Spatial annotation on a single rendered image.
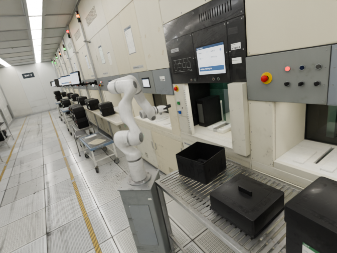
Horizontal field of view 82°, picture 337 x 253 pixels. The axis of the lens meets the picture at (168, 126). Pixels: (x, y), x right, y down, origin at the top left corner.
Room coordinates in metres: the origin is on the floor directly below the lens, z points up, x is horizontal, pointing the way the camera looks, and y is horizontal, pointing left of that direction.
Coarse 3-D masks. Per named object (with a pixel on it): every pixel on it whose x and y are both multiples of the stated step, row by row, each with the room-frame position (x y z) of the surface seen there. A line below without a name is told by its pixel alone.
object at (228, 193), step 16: (240, 176) 1.04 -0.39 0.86; (224, 192) 0.92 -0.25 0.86; (240, 192) 0.90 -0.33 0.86; (256, 192) 0.88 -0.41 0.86; (272, 192) 0.85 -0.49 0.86; (224, 208) 0.84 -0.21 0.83; (240, 208) 0.78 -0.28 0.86; (256, 208) 0.77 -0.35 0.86; (272, 208) 0.78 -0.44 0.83; (240, 224) 0.75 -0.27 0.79; (256, 224) 0.71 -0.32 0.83
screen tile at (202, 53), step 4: (200, 52) 1.63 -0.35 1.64; (204, 52) 1.59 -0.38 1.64; (208, 52) 1.55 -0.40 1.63; (200, 56) 1.63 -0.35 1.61; (204, 56) 1.59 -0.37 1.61; (208, 56) 1.55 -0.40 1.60; (200, 60) 1.64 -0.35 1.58; (204, 60) 1.60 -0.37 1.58; (208, 60) 1.56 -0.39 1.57; (200, 64) 1.64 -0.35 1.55; (204, 64) 1.60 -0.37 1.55; (208, 64) 1.56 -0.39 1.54
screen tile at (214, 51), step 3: (216, 48) 1.48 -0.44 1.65; (222, 48) 1.43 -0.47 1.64; (210, 51) 1.53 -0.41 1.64; (213, 51) 1.51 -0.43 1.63; (216, 51) 1.48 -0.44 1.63; (219, 51) 1.46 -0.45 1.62; (222, 51) 1.43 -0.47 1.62; (210, 54) 1.54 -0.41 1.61; (213, 54) 1.51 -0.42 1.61; (216, 54) 1.48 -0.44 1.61; (219, 54) 1.46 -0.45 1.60; (222, 54) 1.44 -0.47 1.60; (219, 57) 1.46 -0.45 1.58; (222, 57) 1.44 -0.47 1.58; (213, 60) 1.51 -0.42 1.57; (216, 60) 1.49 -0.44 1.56; (219, 60) 1.46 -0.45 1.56; (222, 60) 1.44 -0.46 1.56; (213, 63) 1.52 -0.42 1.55; (216, 63) 1.49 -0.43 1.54
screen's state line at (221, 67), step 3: (210, 66) 1.55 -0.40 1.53; (213, 66) 1.52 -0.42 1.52; (216, 66) 1.49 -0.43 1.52; (219, 66) 1.47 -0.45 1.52; (222, 66) 1.44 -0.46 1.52; (201, 69) 1.64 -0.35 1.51; (204, 69) 1.61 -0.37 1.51; (207, 69) 1.58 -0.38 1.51; (210, 69) 1.55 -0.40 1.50; (213, 69) 1.52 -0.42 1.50; (216, 69) 1.50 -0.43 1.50; (219, 69) 1.47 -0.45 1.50; (222, 69) 1.45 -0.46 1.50
